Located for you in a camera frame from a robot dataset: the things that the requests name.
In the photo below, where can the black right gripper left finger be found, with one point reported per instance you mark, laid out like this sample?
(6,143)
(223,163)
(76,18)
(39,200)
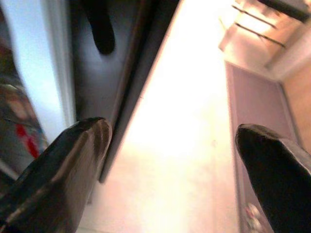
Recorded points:
(56,174)

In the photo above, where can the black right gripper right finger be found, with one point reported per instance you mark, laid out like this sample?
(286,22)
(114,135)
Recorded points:
(281,182)

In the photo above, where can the black fridge door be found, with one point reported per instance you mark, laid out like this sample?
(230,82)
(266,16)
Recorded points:
(102,80)

